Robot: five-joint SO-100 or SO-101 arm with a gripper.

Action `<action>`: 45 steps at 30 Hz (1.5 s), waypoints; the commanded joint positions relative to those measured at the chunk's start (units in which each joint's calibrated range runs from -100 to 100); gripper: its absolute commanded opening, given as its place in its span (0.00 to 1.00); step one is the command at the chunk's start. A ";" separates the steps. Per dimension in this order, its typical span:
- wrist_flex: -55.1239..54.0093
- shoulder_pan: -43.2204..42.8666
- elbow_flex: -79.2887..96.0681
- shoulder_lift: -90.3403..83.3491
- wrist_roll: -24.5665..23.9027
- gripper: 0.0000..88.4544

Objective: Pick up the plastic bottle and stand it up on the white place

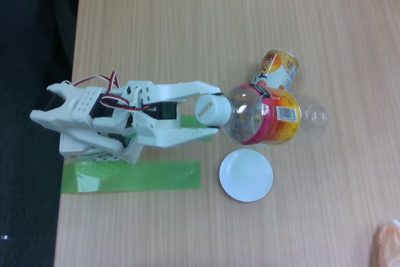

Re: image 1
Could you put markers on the long green tape strip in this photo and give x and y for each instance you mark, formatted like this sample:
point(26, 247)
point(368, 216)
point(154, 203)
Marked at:
point(150, 176)

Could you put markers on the blue orange aluminium bottle can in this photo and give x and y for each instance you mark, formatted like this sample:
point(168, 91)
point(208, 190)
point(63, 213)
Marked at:
point(278, 70)

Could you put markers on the short green tape strip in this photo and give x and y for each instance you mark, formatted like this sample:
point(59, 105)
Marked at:
point(187, 122)

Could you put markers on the small white round plate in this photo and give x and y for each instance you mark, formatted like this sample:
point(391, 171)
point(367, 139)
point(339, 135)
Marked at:
point(246, 175)

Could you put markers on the clear plastic bottle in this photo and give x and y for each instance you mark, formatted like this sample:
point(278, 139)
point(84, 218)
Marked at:
point(281, 113)

